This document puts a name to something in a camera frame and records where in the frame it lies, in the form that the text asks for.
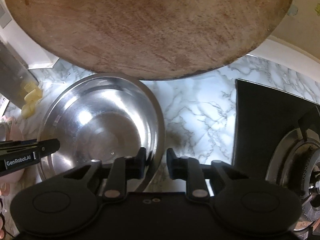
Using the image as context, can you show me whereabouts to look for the stainless steel mixing bowl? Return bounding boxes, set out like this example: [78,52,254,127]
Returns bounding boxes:
[38,73,165,192]

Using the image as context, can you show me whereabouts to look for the left human hand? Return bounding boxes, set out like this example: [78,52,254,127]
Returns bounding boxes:
[0,183,10,239]

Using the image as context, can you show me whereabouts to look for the pale yellow blocks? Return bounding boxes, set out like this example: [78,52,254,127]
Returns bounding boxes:
[21,81,43,119]

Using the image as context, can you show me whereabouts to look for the black gas stove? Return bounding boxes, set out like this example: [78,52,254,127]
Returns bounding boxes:
[232,79,319,238]

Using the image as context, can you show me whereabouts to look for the round wooden cutting board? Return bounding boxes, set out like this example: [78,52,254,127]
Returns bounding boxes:
[5,0,292,80]

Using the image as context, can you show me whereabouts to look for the cleaver with wooden handle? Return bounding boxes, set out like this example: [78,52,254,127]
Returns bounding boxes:
[0,42,39,109]

